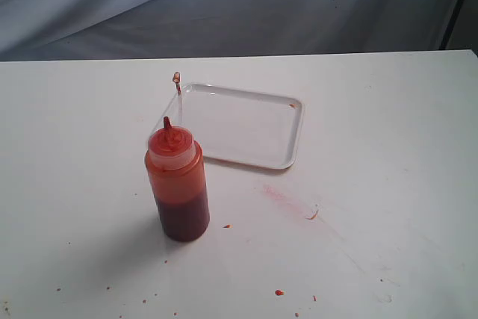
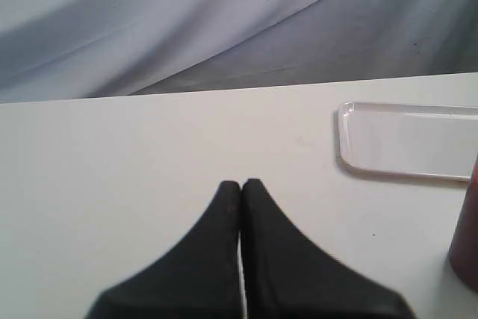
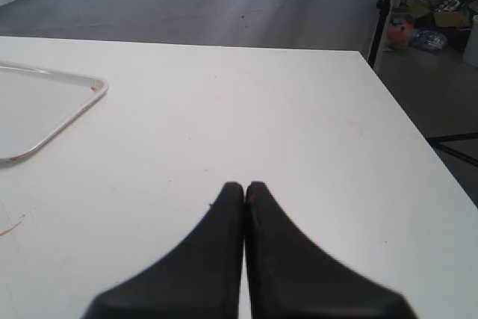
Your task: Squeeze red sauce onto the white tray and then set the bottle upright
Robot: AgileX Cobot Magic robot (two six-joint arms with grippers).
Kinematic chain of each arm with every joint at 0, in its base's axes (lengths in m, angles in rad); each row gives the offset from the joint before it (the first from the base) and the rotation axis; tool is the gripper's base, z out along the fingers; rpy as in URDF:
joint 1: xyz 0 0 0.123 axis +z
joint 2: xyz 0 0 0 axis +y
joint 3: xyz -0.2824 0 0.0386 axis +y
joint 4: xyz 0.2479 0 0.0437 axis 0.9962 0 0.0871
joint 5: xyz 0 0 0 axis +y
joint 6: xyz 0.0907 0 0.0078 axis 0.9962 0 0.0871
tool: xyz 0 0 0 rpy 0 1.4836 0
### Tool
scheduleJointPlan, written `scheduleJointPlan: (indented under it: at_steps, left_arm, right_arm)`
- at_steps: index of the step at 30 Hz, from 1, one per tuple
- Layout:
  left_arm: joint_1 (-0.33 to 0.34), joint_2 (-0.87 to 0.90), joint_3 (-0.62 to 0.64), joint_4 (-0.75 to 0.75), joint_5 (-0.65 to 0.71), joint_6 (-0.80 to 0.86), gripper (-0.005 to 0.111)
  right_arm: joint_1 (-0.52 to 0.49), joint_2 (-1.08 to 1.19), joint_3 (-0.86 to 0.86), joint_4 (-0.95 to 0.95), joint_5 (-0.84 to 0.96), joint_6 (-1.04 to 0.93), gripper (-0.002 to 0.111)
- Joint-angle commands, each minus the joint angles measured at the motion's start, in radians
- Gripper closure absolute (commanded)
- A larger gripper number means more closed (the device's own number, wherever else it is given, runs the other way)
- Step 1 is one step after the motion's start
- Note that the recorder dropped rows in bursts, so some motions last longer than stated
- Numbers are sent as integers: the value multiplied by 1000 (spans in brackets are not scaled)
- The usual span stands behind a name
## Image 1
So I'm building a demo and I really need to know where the white rectangular plastic tray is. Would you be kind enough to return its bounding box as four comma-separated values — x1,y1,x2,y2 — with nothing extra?
161,83,304,170

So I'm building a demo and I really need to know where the grey fabric backdrop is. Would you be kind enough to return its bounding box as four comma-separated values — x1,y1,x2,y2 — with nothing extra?
1,0,456,61

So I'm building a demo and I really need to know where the red sauce squeeze bottle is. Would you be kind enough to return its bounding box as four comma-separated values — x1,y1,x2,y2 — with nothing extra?
144,115,210,242

